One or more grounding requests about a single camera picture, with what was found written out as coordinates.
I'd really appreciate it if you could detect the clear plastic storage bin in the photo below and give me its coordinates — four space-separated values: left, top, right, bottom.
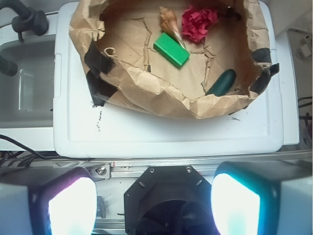
0 35 55 128

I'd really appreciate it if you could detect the crumpled red paper ball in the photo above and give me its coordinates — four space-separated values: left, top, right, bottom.
181 6 218 44

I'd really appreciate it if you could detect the brown spiral sea shell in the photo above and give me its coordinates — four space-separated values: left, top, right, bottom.
159 6 186 49

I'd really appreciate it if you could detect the black clamp knob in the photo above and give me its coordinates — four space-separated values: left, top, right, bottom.
0 0 49 43

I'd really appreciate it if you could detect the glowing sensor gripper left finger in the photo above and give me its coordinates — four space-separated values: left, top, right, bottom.
0 167 97 235

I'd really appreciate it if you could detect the black octagonal mount plate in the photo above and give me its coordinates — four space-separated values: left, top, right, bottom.
124 165 218 235

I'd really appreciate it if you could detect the crumpled brown paper bag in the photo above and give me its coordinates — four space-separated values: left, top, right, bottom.
69 0 270 119

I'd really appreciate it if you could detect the aluminium extrusion rail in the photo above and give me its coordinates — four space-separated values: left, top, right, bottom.
52 149 313 181

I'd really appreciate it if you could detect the green rectangular block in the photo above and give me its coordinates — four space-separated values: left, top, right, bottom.
153 33 190 69

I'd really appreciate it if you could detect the black tape piece right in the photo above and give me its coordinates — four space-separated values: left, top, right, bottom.
250 47 280 95

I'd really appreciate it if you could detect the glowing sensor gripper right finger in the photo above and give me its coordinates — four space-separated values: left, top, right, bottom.
211 160 313 235

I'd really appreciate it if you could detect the dark green cucumber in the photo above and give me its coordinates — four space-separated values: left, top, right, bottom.
205 69 237 97

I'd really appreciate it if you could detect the black cable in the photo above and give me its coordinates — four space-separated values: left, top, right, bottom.
0 134 93 168

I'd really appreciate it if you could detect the black tape piece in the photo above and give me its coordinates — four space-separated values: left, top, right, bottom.
250 47 280 95
84 41 118 107

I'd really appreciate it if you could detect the white plastic bin lid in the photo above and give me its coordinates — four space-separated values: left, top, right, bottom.
53 2 284 159

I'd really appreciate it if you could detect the black tape piece left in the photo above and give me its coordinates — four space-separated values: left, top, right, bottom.
84 41 118 107

